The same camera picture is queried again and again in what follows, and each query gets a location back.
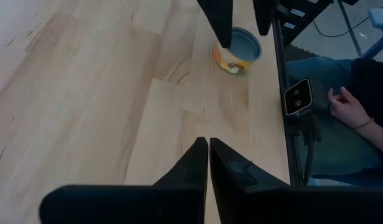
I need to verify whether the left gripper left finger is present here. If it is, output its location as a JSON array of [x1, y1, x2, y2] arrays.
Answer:
[[38, 136, 209, 224]]

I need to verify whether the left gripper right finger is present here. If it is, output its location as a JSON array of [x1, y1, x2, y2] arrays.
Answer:
[[209, 138, 383, 224]]

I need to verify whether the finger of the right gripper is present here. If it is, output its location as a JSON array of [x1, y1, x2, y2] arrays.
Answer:
[[252, 0, 277, 36], [196, 0, 234, 49]]

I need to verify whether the mushroom pieces label can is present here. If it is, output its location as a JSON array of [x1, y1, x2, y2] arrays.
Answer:
[[212, 26, 262, 75]]

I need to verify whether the person's forearm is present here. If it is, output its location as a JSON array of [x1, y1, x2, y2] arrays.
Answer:
[[354, 119, 383, 158]]

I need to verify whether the person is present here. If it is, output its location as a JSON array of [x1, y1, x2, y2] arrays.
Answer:
[[286, 55, 383, 187]]

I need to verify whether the grey metal rod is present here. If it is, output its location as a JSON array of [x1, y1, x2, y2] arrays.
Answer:
[[336, 0, 364, 57]]

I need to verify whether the light blue furniture leg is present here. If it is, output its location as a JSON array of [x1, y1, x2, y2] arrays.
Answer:
[[361, 7, 383, 60]]

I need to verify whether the person's hand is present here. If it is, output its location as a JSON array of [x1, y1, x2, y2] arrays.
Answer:
[[327, 86, 375, 130]]

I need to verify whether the black aluminium table frame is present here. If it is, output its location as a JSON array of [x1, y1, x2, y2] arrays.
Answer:
[[270, 0, 335, 187]]

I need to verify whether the thin black cable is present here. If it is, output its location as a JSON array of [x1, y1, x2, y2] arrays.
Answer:
[[312, 2, 383, 39]]

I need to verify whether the black camera cable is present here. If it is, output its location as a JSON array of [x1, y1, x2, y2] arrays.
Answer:
[[290, 111, 319, 186]]

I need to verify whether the small black stereo camera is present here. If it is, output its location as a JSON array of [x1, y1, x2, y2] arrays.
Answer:
[[283, 77, 314, 116]]

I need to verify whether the person's thin bracelet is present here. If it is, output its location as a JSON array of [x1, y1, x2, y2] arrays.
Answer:
[[352, 116, 375, 130]]

